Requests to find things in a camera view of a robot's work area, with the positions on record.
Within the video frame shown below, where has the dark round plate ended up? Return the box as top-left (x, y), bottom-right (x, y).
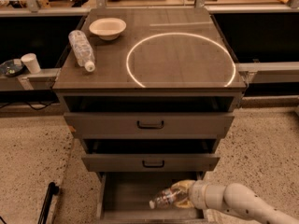
top-left (0, 59), bottom-right (25, 77)

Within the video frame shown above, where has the grey bottom drawer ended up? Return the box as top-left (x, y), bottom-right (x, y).
top-left (97, 172), bottom-right (207, 224)

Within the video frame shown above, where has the white paper bowl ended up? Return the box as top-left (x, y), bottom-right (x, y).
top-left (89, 18), bottom-right (126, 41)

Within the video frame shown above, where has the black cable on floor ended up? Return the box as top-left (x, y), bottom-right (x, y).
top-left (0, 100), bottom-right (60, 111)

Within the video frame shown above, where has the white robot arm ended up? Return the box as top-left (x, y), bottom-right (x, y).
top-left (171, 180), bottom-right (299, 224)

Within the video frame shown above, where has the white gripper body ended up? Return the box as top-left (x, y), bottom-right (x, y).
top-left (189, 180), bottom-right (207, 209)

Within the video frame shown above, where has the black floor bar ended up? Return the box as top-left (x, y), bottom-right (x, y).
top-left (37, 182), bottom-right (60, 224)

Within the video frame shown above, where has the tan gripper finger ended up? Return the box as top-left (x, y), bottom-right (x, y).
top-left (171, 179), bottom-right (195, 192)
top-left (174, 201), bottom-right (194, 209)

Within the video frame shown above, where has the grey top drawer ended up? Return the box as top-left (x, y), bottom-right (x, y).
top-left (63, 95), bottom-right (235, 139)

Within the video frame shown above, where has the grey drawer cabinet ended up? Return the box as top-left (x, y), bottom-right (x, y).
top-left (51, 7), bottom-right (248, 224)

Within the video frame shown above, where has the white paper cup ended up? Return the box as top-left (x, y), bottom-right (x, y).
top-left (21, 53), bottom-right (41, 74)

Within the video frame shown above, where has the clear bottle with red label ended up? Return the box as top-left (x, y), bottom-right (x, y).
top-left (149, 188), bottom-right (188, 209)

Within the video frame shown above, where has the grey middle drawer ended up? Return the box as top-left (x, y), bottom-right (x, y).
top-left (82, 139), bottom-right (220, 172)

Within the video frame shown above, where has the grey drawer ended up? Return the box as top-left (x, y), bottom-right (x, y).
top-left (82, 139), bottom-right (220, 172)
top-left (97, 172), bottom-right (207, 224)
top-left (63, 95), bottom-right (235, 139)

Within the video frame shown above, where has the clear bottle with white cap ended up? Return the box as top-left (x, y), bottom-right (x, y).
top-left (68, 30), bottom-right (95, 72)

